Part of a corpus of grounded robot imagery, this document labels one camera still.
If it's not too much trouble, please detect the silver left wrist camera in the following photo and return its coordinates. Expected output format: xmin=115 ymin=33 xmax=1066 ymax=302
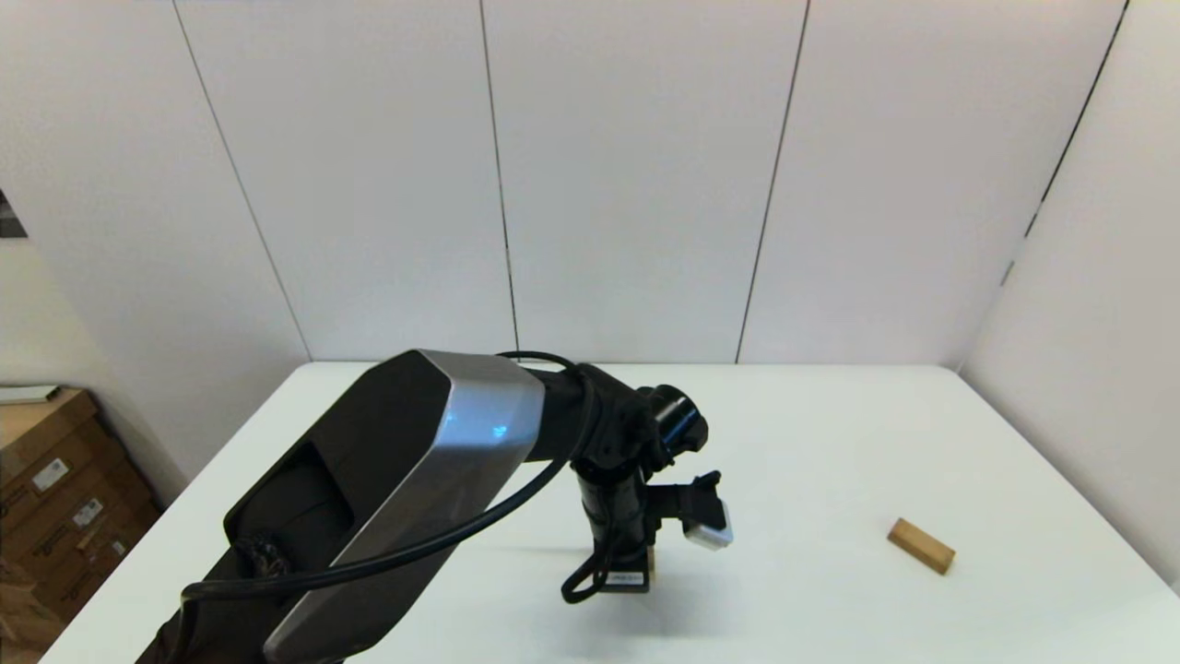
xmin=683 ymin=503 xmax=737 ymax=552

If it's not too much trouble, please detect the dark wall picture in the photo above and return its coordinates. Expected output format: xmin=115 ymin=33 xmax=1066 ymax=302
xmin=0 ymin=187 xmax=30 ymax=240

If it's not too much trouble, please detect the brown cardboard box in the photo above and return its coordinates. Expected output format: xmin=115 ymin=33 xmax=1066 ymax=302
xmin=0 ymin=387 xmax=116 ymax=516
xmin=0 ymin=450 xmax=141 ymax=565
xmin=0 ymin=563 xmax=67 ymax=664
xmin=0 ymin=489 xmax=166 ymax=628

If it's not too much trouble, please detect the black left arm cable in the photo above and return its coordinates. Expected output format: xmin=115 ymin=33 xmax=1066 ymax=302
xmin=180 ymin=350 xmax=615 ymax=606

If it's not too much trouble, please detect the rectangular wooden building block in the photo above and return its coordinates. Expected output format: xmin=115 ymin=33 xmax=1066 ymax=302
xmin=887 ymin=517 xmax=957 ymax=576

